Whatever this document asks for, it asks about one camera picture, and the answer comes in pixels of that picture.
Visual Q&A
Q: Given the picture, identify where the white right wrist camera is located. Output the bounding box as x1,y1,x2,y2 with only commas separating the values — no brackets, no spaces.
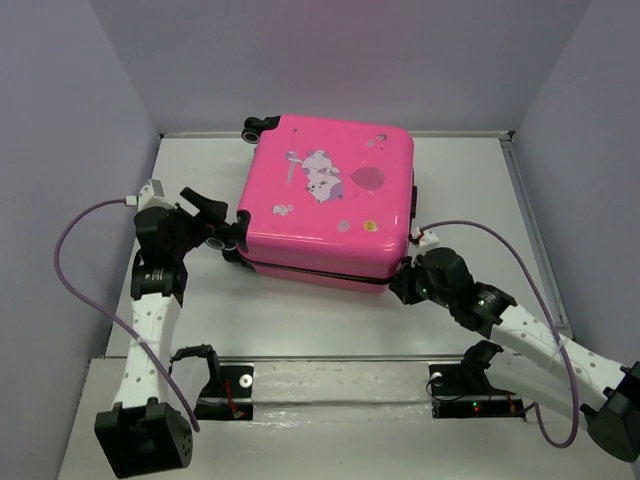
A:
409,227,440,256

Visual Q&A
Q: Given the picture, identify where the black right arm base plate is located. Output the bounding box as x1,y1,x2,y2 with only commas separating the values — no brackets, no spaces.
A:
425,363,528,420

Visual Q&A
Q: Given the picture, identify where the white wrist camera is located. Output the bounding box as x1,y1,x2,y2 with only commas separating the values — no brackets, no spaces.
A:
409,227,440,256
136,179,175,212

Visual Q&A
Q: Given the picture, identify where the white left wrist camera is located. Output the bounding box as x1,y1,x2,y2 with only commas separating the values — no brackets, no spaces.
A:
136,179,175,212

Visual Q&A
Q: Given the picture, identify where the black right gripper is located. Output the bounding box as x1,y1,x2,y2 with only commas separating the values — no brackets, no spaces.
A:
389,251,454,309

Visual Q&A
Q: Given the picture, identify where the pink hard-shell suitcase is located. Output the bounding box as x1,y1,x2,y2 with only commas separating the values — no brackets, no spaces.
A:
208,115,417,293

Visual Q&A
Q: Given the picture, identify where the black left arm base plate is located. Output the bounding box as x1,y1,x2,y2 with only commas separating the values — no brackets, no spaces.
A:
195,363,254,422

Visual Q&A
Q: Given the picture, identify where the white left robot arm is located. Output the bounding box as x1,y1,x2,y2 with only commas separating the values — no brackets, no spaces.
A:
94,180,253,479

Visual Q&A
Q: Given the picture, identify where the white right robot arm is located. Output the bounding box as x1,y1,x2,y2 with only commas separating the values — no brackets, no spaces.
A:
390,248,639,463

